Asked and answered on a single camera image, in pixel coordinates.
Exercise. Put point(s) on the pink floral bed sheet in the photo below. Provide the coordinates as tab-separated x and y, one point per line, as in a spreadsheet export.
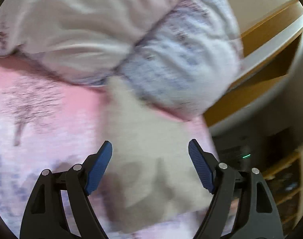
46	123

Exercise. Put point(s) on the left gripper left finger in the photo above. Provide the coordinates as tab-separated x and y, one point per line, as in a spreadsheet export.
44	215

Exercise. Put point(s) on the blue white floral pillow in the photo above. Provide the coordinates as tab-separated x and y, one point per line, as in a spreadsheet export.
189	58

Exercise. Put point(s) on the wooden shelf unit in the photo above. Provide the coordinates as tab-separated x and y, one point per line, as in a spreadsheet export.
284	176

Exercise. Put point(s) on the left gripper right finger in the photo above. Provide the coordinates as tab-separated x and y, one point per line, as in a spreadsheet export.
257	215

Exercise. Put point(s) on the beige cable knit sweater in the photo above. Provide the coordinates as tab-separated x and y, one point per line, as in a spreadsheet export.
150	178

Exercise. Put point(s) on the black device green light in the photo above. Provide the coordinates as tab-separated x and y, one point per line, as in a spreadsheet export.
235	153

